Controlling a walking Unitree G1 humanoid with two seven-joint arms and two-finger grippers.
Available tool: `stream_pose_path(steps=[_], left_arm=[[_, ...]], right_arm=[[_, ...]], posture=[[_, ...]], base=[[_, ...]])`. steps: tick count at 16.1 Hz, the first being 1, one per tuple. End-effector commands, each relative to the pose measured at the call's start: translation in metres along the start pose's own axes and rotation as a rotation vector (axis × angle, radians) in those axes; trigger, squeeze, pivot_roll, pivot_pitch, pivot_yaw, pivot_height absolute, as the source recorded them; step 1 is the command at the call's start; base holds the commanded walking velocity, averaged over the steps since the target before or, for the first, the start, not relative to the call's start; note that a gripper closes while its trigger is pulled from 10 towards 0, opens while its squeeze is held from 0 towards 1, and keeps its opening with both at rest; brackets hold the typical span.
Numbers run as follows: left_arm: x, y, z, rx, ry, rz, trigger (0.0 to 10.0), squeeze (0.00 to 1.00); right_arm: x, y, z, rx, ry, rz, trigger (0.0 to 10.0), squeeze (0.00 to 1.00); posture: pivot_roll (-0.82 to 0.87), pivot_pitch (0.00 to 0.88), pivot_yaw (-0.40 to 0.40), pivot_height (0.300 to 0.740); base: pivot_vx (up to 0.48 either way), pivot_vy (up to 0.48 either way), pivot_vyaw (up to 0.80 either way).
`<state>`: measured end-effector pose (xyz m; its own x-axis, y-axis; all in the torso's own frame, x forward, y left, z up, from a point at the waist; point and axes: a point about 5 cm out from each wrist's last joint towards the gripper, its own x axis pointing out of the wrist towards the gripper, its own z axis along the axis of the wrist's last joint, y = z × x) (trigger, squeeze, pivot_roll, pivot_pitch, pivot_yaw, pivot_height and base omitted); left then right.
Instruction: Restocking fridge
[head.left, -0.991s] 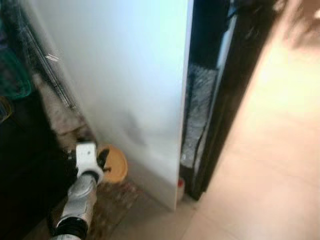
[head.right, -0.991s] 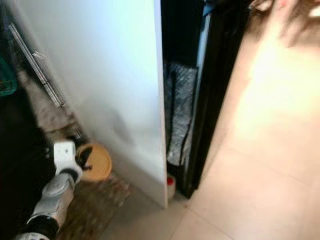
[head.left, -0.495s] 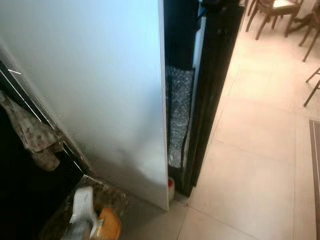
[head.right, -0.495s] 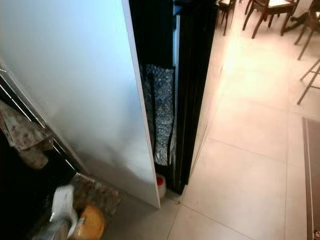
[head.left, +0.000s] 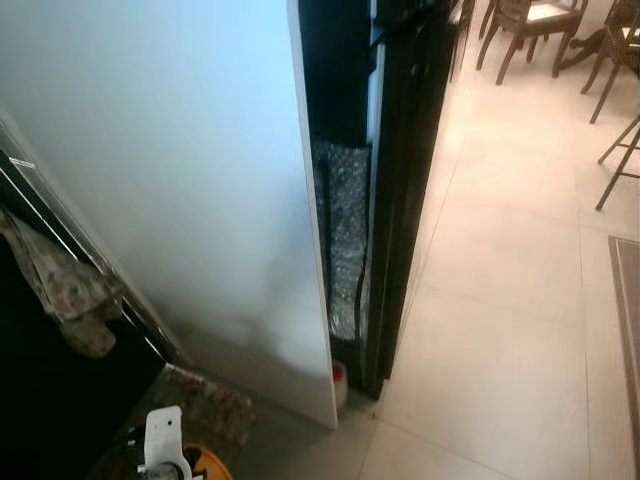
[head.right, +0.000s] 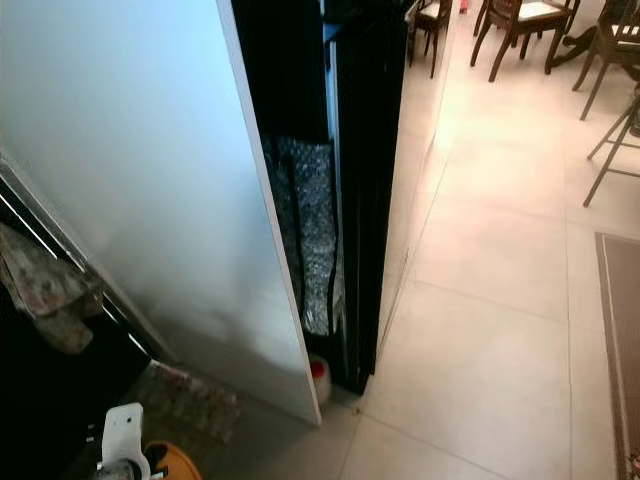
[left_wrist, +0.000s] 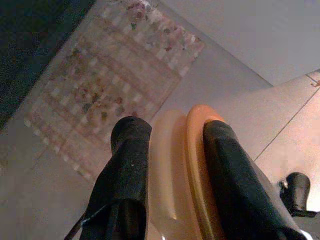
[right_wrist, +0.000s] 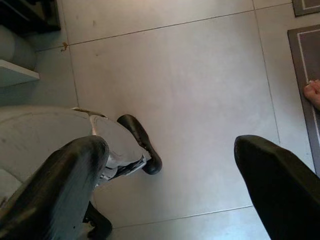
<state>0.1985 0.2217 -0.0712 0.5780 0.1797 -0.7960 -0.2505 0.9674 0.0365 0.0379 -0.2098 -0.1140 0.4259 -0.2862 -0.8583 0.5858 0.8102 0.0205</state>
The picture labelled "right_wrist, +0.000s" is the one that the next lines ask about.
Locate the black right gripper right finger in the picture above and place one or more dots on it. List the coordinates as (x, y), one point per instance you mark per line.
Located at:
(282, 195)

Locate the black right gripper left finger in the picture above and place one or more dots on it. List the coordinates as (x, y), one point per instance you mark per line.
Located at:
(55, 190)

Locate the black glossy fridge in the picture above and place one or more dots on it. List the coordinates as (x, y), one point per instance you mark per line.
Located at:
(25, 15)

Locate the person bare foot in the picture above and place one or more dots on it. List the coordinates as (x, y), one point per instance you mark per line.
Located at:
(313, 95)

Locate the brown floor mat pale border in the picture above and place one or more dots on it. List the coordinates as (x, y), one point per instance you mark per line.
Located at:
(306, 57)

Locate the grey floor mat pale border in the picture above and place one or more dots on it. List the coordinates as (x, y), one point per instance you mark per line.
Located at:
(307, 6)

